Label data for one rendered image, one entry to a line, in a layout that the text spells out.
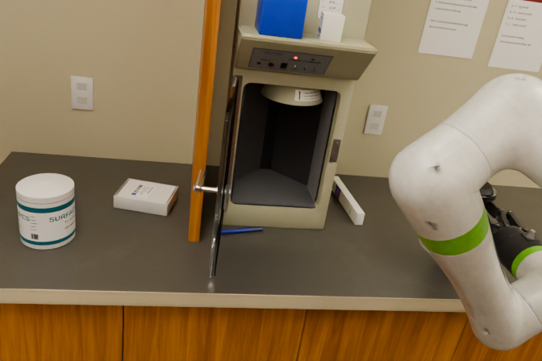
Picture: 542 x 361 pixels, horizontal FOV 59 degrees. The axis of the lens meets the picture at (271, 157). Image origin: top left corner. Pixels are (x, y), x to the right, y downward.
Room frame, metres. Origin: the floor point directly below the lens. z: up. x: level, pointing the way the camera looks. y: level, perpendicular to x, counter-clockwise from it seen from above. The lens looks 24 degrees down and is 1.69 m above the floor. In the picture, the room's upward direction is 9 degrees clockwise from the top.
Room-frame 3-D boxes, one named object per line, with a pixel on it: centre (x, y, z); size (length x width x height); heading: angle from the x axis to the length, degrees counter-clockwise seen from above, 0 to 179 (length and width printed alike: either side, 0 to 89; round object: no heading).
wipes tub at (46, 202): (1.02, 0.54, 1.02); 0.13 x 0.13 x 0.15
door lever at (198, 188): (0.95, 0.13, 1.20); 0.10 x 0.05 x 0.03; 4
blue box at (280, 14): (1.15, 0.03, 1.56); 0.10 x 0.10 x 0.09; 11
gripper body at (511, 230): (0.98, -0.56, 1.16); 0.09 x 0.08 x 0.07; 10
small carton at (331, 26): (1.17, -0.09, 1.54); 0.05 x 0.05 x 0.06; 5
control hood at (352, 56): (1.16, -0.04, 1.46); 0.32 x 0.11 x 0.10; 101
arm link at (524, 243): (0.91, -0.58, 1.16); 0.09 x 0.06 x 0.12; 100
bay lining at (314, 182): (1.34, -0.01, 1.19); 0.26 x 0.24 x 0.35; 101
